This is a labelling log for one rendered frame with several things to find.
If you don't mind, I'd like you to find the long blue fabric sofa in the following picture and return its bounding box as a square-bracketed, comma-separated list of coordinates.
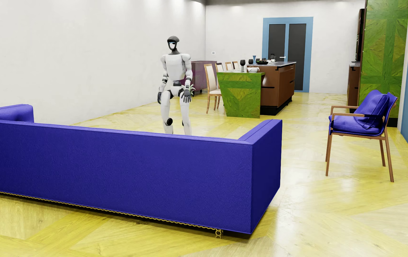
[0, 104, 283, 239]

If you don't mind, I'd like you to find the robot right leg white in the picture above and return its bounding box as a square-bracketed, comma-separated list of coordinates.
[160, 89, 174, 135]

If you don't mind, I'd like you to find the robot leg white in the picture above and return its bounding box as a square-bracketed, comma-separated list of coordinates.
[160, 89, 174, 135]
[179, 91, 193, 136]

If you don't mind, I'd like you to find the robot left leg white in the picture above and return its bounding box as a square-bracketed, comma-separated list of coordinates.
[179, 91, 193, 136]

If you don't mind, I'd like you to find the purple sideboard cabinet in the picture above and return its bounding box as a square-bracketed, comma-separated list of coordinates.
[180, 60, 218, 95]

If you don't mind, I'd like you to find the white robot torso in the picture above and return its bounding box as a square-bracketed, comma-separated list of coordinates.
[164, 53, 187, 98]

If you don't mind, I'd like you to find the green marble dining table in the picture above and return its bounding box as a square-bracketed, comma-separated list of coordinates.
[216, 71, 266, 119]

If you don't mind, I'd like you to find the robot head black visor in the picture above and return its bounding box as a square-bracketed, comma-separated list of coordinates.
[167, 36, 180, 55]

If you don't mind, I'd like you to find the brown kitchen island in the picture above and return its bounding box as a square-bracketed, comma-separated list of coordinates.
[247, 61, 297, 116]

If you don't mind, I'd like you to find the blue-framed dark double door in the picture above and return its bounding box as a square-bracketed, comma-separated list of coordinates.
[261, 16, 314, 93]

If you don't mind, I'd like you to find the brown low kitchen cabinet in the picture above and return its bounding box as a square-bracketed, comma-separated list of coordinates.
[347, 63, 361, 107]

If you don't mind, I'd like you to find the blue cushioned wooden armchair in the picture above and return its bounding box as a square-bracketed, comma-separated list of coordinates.
[325, 89, 399, 183]

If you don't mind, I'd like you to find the tall green marble cabinet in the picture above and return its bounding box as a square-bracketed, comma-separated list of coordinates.
[358, 0, 408, 128]

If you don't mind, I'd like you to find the dark wall cabinet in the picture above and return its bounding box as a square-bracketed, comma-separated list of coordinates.
[355, 8, 365, 63]

